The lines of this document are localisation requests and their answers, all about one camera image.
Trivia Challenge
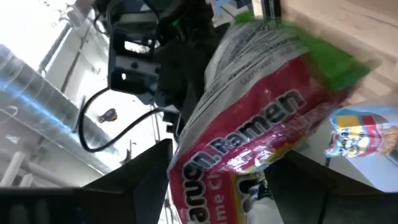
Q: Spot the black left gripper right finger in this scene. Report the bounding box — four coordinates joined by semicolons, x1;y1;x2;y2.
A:
263;151;398;224

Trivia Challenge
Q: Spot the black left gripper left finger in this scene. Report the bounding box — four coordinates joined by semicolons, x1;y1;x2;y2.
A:
0;138;174;224

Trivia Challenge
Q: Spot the red green ramen packet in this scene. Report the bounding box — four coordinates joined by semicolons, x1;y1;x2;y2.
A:
167;12;382;224

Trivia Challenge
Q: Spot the blue ramen packet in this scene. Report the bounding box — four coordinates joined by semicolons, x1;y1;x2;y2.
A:
324;105;398;159

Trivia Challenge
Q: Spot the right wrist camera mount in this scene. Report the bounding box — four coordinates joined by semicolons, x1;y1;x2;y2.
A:
108;29;161;96

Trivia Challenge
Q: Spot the black ceiling camera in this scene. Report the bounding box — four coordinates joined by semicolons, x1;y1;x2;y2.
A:
98;108;118;124

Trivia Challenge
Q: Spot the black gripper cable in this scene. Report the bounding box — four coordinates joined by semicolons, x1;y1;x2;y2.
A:
77;86;181;154

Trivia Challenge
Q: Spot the silver ventilation duct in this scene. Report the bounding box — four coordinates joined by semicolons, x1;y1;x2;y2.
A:
0;43;121;175

